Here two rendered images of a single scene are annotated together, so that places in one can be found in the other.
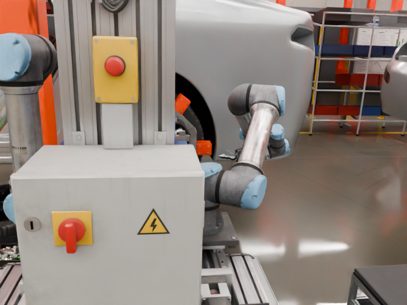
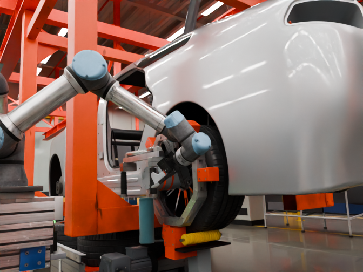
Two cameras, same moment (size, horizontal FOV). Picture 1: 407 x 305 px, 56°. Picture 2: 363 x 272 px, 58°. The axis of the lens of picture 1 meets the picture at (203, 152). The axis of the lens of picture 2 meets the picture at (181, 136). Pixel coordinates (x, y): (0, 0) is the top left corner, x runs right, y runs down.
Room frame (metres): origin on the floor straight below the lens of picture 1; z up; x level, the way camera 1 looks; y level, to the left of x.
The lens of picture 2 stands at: (1.27, -1.43, 0.79)
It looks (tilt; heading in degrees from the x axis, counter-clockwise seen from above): 9 degrees up; 63
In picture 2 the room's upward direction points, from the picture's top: 2 degrees counter-clockwise
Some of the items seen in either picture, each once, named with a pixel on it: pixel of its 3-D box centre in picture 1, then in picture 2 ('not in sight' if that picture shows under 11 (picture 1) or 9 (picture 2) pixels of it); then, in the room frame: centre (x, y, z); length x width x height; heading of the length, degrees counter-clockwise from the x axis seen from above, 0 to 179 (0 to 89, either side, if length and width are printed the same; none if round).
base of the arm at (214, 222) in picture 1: (203, 213); (6, 174); (1.24, -0.01, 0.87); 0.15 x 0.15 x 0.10
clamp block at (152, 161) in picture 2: not in sight; (157, 161); (1.92, 0.11, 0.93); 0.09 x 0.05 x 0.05; 8
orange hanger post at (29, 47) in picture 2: not in sight; (25, 110); (1.35, 2.67, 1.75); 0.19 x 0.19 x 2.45; 8
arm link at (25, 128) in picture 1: (26, 134); not in sight; (1.04, 0.50, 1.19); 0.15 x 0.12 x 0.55; 173
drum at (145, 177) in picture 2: not in sight; (162, 177); (2.03, 0.30, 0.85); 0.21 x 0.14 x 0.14; 8
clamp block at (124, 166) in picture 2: not in sight; (128, 167); (1.87, 0.45, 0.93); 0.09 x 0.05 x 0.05; 8
